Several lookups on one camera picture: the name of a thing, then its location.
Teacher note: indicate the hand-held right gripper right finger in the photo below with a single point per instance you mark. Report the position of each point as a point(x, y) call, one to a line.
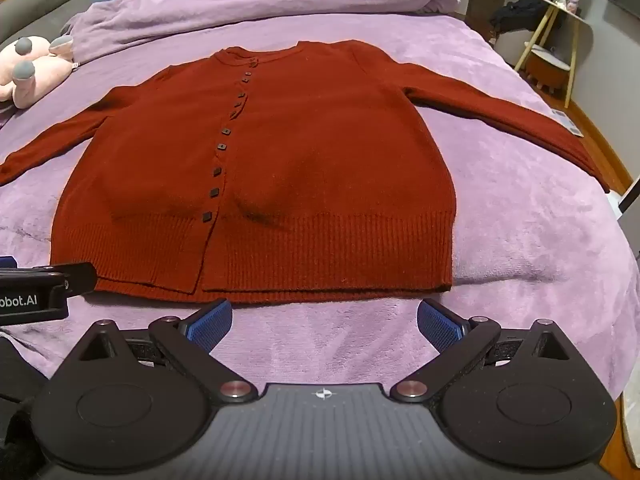
point(440, 330)

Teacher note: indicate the grey upholstered headboard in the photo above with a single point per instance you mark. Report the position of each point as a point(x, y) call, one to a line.
point(35, 5)

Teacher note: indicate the side table with yellow legs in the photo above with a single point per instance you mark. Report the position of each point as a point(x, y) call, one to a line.
point(552, 25)

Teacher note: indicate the orange round stool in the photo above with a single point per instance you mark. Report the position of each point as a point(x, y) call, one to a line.
point(547, 70)

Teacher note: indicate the dark clothes pile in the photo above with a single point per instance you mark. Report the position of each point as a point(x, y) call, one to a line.
point(515, 15)

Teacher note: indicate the folded purple fleece blanket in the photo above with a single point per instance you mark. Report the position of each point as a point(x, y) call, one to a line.
point(260, 5)

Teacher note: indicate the purple fleece bed sheet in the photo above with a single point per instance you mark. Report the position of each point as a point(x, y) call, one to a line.
point(525, 240)

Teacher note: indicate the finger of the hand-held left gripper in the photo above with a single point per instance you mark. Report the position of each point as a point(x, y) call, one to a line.
point(75, 277)

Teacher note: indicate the pink plush toy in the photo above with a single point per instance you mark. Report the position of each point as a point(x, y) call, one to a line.
point(30, 67)

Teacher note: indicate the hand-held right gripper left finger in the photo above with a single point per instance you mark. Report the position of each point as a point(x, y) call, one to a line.
point(210, 327)

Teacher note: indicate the red knit cardigan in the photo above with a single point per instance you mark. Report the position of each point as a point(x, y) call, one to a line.
point(300, 170)

